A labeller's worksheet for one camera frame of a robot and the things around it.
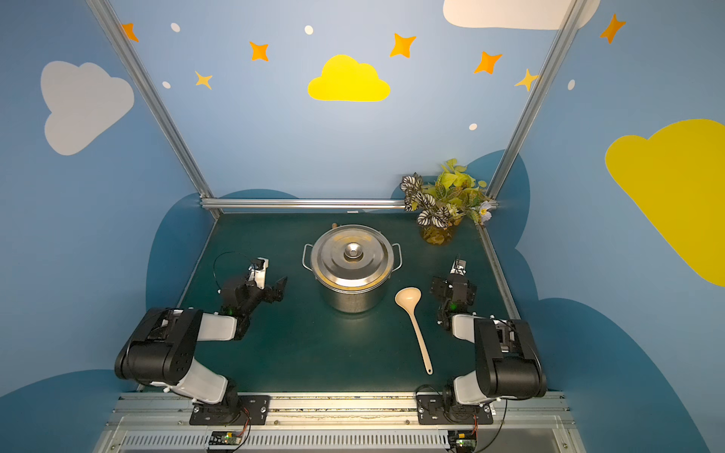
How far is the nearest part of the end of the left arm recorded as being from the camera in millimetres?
741

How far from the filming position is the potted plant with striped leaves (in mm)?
946

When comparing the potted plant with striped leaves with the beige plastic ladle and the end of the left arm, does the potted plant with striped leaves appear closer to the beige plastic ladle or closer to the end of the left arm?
the beige plastic ladle

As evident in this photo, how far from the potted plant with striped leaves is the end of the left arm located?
53cm
